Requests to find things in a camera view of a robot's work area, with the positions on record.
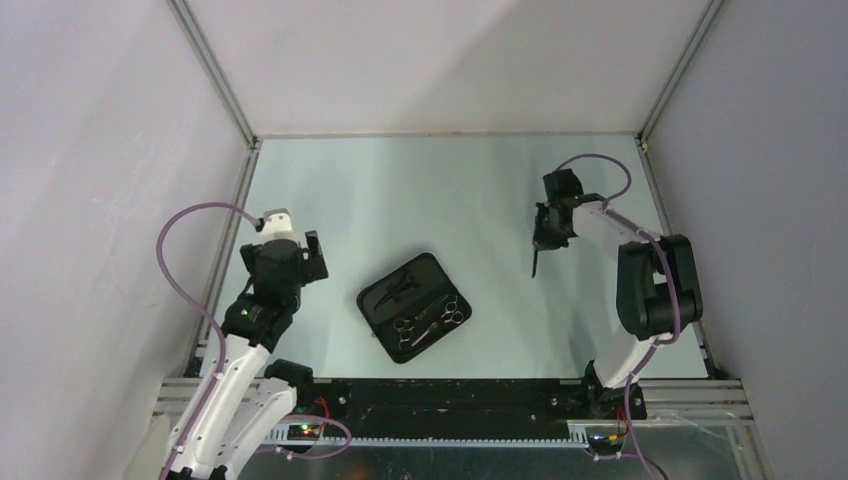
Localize silver thinning scissors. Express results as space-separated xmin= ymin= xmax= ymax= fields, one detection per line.
xmin=392 ymin=318 xmax=439 ymax=351

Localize black zip tool case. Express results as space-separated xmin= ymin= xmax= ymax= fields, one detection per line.
xmin=356 ymin=252 xmax=473 ymax=364

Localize silver cutting scissors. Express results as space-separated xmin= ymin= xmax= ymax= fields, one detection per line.
xmin=412 ymin=295 xmax=466 ymax=326

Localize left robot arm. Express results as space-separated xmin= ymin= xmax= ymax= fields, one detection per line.
xmin=159 ymin=231 xmax=328 ymax=479

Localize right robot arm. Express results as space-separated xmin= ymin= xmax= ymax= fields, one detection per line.
xmin=532 ymin=168 xmax=703 ymax=418

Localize left controller board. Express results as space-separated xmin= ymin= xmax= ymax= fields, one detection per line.
xmin=286 ymin=424 xmax=324 ymax=442

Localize controller board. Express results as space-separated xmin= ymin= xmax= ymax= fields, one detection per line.
xmin=286 ymin=424 xmax=324 ymax=442
xmin=587 ymin=434 xmax=628 ymax=450

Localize right controller board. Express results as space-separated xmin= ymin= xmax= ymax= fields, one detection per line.
xmin=587 ymin=434 xmax=628 ymax=450

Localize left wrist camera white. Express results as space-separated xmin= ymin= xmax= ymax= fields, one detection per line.
xmin=259 ymin=208 xmax=298 ymax=244

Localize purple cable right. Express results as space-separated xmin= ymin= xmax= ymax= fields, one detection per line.
xmin=555 ymin=153 xmax=684 ymax=480

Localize purple cable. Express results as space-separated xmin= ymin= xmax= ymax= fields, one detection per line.
xmin=555 ymin=153 xmax=684 ymax=480
xmin=155 ymin=201 xmax=266 ymax=480

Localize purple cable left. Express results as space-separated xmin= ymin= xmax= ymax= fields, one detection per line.
xmin=155 ymin=201 xmax=266 ymax=480

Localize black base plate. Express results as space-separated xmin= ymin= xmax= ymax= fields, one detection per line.
xmin=296 ymin=378 xmax=647 ymax=441

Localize aluminium front rail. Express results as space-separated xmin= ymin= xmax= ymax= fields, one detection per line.
xmin=152 ymin=380 xmax=757 ymax=452

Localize aluminium corner frame post right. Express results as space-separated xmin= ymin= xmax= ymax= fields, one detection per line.
xmin=636 ymin=0 xmax=727 ymax=153

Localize aluminium corner frame post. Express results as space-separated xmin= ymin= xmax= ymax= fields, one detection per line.
xmin=166 ymin=0 xmax=257 ymax=148
xmin=636 ymin=0 xmax=727 ymax=153

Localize aluminium corner frame post left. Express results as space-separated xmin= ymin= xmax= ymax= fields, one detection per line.
xmin=166 ymin=0 xmax=257 ymax=148

